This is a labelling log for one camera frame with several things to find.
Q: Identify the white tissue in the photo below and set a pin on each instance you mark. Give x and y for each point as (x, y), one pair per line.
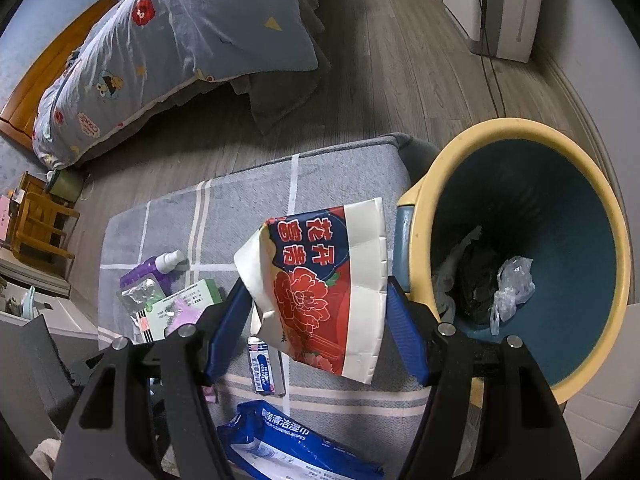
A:
(443, 277)

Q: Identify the purple spray bottle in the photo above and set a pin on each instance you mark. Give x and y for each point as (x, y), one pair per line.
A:
(159, 267)

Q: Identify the blue cartoon duvet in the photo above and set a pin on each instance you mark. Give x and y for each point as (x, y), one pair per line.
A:
(144, 51)

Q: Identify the blue wet wipes pack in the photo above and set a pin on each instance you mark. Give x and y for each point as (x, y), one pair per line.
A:
(267, 444)

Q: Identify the dark grey bed sheet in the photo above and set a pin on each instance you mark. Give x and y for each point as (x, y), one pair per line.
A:
(275, 95)

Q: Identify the small wooden chair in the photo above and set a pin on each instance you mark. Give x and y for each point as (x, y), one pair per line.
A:
(40, 223)

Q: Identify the green small bin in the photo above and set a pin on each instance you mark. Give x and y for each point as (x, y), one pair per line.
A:
(64, 184)

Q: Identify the grey plaid blanket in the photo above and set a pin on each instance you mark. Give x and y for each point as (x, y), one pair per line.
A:
(210, 221)

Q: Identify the green medicine box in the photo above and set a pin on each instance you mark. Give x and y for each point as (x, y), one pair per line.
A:
(162, 316)

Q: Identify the silver blister pack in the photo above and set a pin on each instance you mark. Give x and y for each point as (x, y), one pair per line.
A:
(141, 294)

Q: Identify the clear plastic bag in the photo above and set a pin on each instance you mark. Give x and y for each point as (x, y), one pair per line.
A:
(515, 287)

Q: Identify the wooden bed frame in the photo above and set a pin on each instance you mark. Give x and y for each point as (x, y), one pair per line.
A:
(19, 113)

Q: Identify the yellow teal trash bin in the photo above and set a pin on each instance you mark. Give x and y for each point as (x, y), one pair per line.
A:
(509, 188)

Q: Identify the small blue white sachet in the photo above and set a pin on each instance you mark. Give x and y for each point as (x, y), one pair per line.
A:
(260, 367)

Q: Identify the red white paper bag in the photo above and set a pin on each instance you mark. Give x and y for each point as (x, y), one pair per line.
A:
(318, 285)

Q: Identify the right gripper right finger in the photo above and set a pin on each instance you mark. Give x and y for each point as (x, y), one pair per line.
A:
(522, 431)

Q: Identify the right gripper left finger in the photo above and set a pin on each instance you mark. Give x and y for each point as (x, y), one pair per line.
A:
(111, 432)

